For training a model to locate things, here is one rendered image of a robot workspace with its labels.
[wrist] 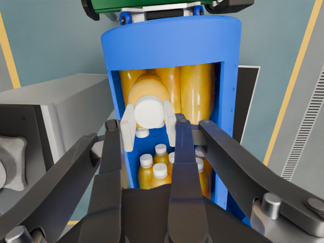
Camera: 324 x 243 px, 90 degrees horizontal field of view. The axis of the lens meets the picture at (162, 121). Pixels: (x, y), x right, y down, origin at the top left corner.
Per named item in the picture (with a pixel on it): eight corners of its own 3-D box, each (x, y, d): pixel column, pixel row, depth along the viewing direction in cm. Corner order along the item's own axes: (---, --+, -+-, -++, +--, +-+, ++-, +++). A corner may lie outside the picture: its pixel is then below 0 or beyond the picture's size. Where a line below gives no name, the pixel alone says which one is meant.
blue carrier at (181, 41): (147, 239, 79) (152, 329, 53) (111, 42, 47) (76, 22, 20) (203, 228, 82) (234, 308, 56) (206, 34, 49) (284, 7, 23)
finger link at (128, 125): (132, 151, 15) (125, 153, 15) (136, 124, 22) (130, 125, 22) (127, 122, 14) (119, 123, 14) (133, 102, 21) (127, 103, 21)
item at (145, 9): (145, 28, 49) (143, 19, 37) (144, 18, 48) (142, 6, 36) (178, 25, 49) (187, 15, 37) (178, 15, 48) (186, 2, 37)
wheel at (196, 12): (192, 23, 45) (198, 22, 44) (192, 4, 43) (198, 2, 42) (198, 25, 48) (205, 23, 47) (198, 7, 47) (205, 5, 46)
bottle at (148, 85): (147, 65, 37) (146, 72, 20) (169, 86, 39) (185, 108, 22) (128, 88, 39) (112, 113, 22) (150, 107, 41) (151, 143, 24)
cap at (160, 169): (163, 166, 48) (163, 161, 48) (169, 174, 45) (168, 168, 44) (151, 170, 47) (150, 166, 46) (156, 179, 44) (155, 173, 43)
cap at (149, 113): (148, 89, 21) (147, 92, 19) (169, 109, 22) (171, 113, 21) (128, 111, 22) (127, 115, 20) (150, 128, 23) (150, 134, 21)
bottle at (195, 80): (214, 53, 32) (212, 137, 39) (209, 53, 38) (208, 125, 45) (179, 56, 33) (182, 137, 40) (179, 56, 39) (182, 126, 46)
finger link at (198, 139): (179, 132, 13) (215, 129, 13) (171, 113, 18) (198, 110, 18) (180, 148, 14) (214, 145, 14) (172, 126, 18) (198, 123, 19)
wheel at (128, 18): (128, 28, 43) (134, 28, 44) (125, 8, 42) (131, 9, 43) (119, 31, 47) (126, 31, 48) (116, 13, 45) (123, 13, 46)
